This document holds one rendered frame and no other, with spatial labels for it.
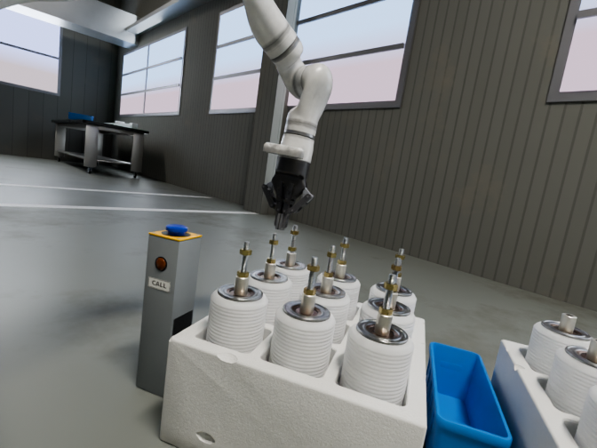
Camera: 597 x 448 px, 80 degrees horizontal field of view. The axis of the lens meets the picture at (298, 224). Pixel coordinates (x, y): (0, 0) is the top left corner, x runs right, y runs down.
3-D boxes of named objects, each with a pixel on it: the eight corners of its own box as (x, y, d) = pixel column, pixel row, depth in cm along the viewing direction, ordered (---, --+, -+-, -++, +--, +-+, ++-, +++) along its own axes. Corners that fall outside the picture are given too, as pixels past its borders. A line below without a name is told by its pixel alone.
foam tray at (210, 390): (400, 551, 46) (427, 428, 43) (158, 439, 58) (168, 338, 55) (409, 390, 83) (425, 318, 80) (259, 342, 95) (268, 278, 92)
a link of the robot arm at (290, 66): (314, 85, 84) (276, 36, 76) (338, 81, 77) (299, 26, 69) (297, 108, 83) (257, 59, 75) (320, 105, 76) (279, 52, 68)
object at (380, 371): (322, 449, 52) (341, 334, 49) (339, 412, 61) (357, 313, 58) (386, 478, 48) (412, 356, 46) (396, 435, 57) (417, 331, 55)
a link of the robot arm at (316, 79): (325, 141, 76) (302, 140, 83) (341, 68, 74) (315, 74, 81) (299, 132, 72) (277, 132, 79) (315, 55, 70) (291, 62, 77)
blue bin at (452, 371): (497, 514, 54) (515, 444, 52) (421, 484, 57) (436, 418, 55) (468, 401, 82) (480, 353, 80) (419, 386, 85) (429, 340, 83)
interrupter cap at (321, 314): (328, 308, 59) (329, 303, 59) (331, 327, 52) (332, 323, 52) (283, 301, 59) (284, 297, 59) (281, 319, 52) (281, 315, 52)
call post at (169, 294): (163, 399, 68) (179, 242, 63) (134, 387, 70) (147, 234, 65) (187, 380, 75) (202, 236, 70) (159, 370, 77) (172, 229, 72)
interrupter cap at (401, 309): (383, 299, 68) (383, 295, 68) (417, 314, 63) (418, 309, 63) (358, 304, 63) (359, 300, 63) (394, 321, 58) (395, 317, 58)
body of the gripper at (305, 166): (317, 163, 81) (309, 203, 82) (284, 156, 84) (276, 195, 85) (306, 157, 74) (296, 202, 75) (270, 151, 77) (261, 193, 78)
